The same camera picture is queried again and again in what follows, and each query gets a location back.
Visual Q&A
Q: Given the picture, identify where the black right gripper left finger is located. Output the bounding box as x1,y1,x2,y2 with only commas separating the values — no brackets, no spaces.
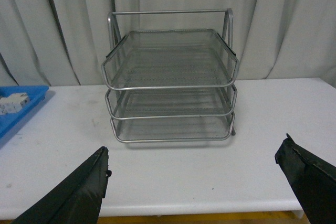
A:
13,146,112,223

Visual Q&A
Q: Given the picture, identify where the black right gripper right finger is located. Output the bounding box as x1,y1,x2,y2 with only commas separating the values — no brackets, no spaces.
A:
275,134,335,223

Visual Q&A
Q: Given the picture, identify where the blue plastic tray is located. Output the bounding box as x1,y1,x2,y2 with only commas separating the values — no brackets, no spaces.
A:
1,86,49,138

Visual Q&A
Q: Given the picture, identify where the grey curtain backdrop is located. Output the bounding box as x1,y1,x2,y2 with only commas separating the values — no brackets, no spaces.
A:
1,0,335,86

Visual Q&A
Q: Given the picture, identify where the white circuit breaker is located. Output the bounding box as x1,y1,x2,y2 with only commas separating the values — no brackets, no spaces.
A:
1,93,30,115

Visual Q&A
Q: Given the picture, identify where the silver mesh three-tier rack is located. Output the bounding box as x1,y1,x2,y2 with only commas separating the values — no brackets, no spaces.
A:
101,8,239,144

